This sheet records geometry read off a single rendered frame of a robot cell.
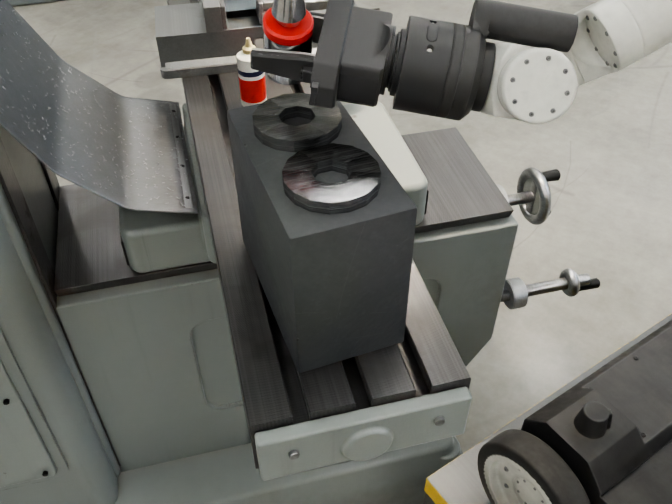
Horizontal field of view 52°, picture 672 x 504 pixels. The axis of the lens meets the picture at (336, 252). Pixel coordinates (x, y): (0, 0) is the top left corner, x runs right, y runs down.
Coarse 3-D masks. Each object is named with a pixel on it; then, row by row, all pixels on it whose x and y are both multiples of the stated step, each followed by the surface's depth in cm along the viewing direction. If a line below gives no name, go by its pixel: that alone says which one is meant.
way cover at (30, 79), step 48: (0, 0) 103; (0, 48) 95; (48, 48) 111; (0, 96) 88; (48, 96) 101; (96, 96) 114; (48, 144) 94; (96, 144) 103; (144, 144) 111; (96, 192) 95; (144, 192) 102; (192, 192) 104
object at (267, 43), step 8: (264, 40) 65; (312, 40) 66; (264, 48) 66; (272, 48) 64; (280, 48) 64; (288, 48) 64; (296, 48) 64; (304, 48) 65; (272, 80) 68; (280, 80) 68; (288, 80) 67
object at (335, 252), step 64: (256, 128) 68; (320, 128) 68; (256, 192) 67; (320, 192) 60; (384, 192) 62; (256, 256) 78; (320, 256) 60; (384, 256) 63; (320, 320) 66; (384, 320) 70
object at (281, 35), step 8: (264, 16) 64; (272, 16) 64; (264, 24) 63; (272, 24) 63; (304, 24) 64; (312, 24) 64; (264, 32) 64; (272, 32) 63; (280, 32) 63; (288, 32) 63; (296, 32) 63; (304, 32) 63; (312, 32) 64; (272, 40) 63; (280, 40) 63; (288, 40) 63; (296, 40) 63; (304, 40) 64
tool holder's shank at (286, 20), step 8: (280, 0) 60; (288, 0) 60; (296, 0) 60; (304, 0) 62; (272, 8) 62; (280, 8) 61; (288, 8) 61; (296, 8) 61; (304, 8) 62; (280, 16) 62; (288, 16) 62; (296, 16) 62; (304, 16) 63; (280, 24) 63; (288, 24) 63; (296, 24) 63
